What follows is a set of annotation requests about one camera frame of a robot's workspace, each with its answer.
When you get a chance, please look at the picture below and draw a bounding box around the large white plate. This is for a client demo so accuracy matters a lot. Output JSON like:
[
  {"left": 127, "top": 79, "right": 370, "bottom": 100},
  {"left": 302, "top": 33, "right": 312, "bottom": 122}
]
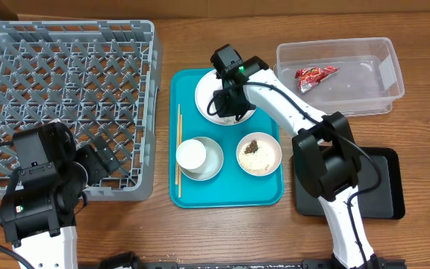
[{"left": 195, "top": 69, "right": 256, "bottom": 126}]

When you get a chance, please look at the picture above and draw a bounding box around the brown food scrap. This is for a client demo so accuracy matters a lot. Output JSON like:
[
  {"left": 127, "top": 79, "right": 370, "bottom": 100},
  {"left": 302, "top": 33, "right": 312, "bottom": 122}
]
[{"left": 244, "top": 140, "right": 258, "bottom": 154}]

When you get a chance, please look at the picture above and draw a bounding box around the small pink bowl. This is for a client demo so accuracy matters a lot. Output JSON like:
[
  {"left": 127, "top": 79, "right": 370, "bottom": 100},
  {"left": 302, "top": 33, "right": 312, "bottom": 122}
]
[{"left": 236, "top": 132, "right": 282, "bottom": 176}]

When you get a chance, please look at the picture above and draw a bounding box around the grey shallow bowl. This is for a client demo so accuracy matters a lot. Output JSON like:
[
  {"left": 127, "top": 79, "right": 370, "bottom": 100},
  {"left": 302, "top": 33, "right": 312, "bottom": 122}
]
[{"left": 181, "top": 137, "right": 224, "bottom": 181}]

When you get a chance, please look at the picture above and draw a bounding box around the white rice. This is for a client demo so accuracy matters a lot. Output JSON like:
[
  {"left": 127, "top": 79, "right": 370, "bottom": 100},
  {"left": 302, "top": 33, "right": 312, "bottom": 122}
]
[{"left": 238, "top": 140, "right": 275, "bottom": 175}]

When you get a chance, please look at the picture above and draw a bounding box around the white cup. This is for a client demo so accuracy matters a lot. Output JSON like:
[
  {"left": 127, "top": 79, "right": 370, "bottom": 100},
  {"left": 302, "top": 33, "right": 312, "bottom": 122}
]
[{"left": 179, "top": 139, "right": 207, "bottom": 173}]

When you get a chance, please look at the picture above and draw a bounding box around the red snack wrapper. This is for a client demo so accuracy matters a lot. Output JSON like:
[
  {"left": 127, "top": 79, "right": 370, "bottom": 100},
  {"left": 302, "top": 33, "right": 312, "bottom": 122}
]
[{"left": 295, "top": 66, "right": 339, "bottom": 93}]

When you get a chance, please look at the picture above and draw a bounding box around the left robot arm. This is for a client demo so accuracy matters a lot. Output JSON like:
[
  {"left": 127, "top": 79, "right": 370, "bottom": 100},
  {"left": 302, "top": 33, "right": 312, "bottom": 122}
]
[{"left": 0, "top": 121, "right": 121, "bottom": 268}]

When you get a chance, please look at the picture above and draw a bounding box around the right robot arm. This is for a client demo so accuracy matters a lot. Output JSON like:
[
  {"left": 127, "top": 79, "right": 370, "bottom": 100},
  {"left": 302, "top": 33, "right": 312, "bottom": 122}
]
[{"left": 207, "top": 44, "right": 382, "bottom": 268}]

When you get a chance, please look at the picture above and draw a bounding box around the clear plastic waste bin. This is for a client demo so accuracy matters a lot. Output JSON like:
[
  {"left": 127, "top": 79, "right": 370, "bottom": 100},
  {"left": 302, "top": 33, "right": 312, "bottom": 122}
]
[{"left": 274, "top": 37, "right": 405, "bottom": 117}]

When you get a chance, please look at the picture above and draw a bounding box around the black food waste tray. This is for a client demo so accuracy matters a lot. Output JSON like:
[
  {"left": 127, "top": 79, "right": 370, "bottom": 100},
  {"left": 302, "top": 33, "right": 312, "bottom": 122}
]
[{"left": 294, "top": 147, "right": 405, "bottom": 220}]

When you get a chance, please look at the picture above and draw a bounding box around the wooden chopstick right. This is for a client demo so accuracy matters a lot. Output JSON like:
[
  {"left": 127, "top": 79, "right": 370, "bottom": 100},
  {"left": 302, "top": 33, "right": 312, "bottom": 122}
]
[{"left": 176, "top": 114, "right": 183, "bottom": 198}]

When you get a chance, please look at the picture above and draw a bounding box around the teal serving tray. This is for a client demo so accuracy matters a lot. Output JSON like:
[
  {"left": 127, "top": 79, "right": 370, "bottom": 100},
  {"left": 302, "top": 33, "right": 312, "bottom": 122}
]
[{"left": 169, "top": 69, "right": 284, "bottom": 208}]

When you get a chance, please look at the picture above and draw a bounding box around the grey plastic dish rack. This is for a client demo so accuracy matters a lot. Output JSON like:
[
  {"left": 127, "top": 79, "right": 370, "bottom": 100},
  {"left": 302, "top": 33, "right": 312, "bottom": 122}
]
[{"left": 0, "top": 20, "right": 163, "bottom": 201}]

